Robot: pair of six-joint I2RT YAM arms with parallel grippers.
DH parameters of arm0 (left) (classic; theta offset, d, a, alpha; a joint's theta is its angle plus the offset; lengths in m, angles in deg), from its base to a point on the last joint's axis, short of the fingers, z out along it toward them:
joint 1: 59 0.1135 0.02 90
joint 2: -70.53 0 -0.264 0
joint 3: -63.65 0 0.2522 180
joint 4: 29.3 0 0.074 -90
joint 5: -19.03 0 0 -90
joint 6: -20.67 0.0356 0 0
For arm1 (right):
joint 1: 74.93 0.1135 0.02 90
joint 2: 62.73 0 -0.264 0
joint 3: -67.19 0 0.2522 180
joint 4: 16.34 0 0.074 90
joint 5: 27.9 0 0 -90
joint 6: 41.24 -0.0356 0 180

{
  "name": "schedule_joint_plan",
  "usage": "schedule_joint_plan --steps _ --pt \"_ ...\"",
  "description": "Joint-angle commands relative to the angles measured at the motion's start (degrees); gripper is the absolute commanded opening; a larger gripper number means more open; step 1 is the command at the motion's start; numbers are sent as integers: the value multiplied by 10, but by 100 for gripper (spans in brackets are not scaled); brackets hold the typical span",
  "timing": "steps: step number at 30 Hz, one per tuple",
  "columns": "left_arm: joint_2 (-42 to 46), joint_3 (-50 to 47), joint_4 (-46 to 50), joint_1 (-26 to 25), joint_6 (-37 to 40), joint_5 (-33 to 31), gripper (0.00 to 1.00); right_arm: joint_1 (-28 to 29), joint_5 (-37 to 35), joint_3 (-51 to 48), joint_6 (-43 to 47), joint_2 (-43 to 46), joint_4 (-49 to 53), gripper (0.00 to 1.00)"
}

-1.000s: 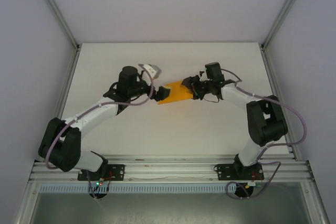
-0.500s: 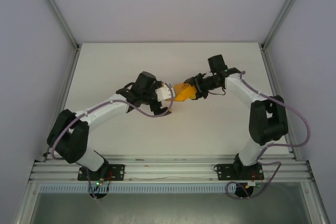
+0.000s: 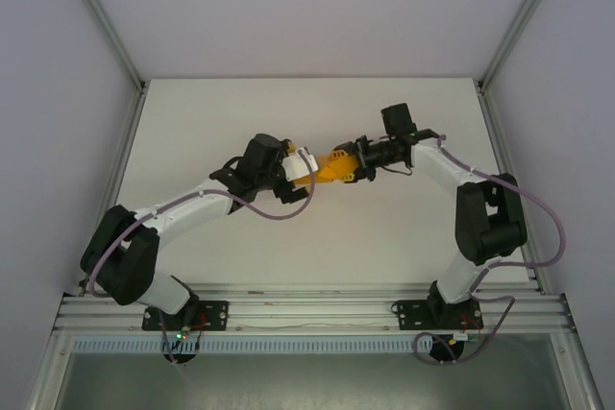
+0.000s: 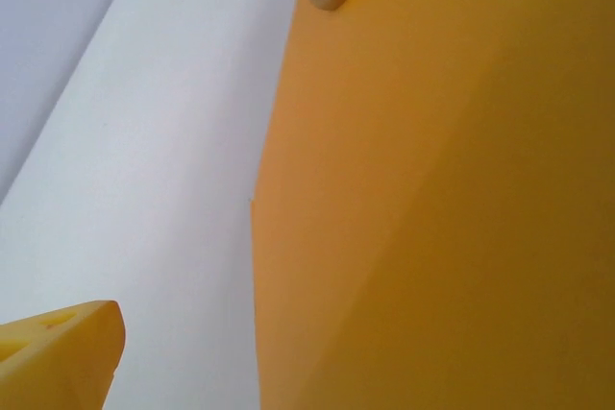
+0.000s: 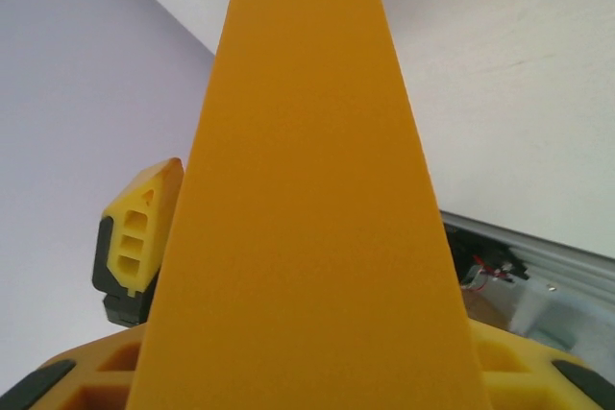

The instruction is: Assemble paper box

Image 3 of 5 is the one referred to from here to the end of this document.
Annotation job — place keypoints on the orange paper box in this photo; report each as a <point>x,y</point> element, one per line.
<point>331,167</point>

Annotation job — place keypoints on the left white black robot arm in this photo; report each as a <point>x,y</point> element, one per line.
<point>192,208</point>

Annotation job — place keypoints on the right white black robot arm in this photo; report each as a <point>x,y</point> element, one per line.
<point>432,165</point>

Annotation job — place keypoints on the small board with green light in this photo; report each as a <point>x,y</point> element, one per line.
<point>181,334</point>

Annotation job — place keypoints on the grey metal sheet panel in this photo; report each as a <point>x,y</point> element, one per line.
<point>307,381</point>

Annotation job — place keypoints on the aluminium table side rail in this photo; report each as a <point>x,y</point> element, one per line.
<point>126,141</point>
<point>499,151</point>

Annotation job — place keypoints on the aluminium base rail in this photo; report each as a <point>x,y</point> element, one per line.
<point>312,309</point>

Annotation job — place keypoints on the aluminium frame post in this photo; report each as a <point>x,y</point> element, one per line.
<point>523,16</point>
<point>103,21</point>

